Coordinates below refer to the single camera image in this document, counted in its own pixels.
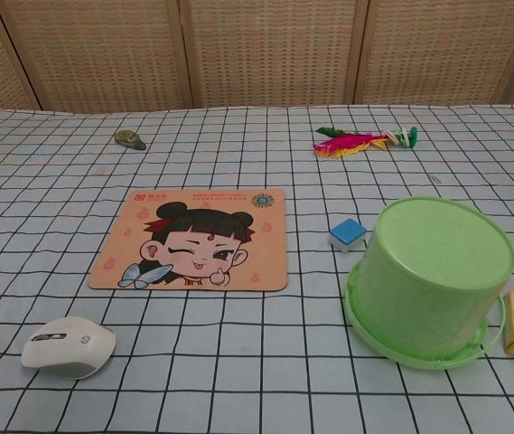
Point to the white computer mouse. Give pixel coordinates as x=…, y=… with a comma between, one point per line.
x=71, y=348

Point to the cartoon girl mouse pad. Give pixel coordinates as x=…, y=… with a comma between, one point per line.
x=243, y=253

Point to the colourful feather shuttlecock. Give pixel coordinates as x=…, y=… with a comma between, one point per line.
x=347, y=144

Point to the small paper clip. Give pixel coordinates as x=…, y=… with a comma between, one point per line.
x=436, y=180

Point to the green plastic bucket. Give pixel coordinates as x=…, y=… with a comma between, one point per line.
x=428, y=280

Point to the checkered tablecloth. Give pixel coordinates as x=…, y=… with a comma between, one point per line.
x=238, y=361

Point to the blue square block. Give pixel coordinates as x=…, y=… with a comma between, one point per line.
x=347, y=230

